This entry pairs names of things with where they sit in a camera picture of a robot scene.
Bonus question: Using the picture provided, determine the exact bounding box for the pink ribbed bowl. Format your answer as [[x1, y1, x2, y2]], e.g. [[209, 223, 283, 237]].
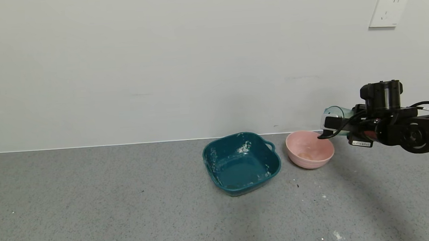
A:
[[284, 129, 336, 171]]

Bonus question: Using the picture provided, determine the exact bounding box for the black camera cable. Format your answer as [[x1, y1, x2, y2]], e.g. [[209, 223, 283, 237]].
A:
[[316, 101, 429, 167]]

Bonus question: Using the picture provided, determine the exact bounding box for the clear ribbed plastic cup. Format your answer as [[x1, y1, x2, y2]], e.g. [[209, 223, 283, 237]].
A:
[[323, 105, 358, 137]]

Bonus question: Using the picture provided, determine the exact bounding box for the white wall socket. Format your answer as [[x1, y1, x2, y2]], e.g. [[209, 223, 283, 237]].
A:
[[367, 0, 411, 29]]

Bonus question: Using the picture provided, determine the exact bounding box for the teal square handled tray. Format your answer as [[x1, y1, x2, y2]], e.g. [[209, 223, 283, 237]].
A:
[[201, 130, 283, 199]]

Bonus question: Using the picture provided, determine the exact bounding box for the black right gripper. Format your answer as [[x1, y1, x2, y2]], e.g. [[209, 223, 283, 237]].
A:
[[322, 103, 381, 151]]

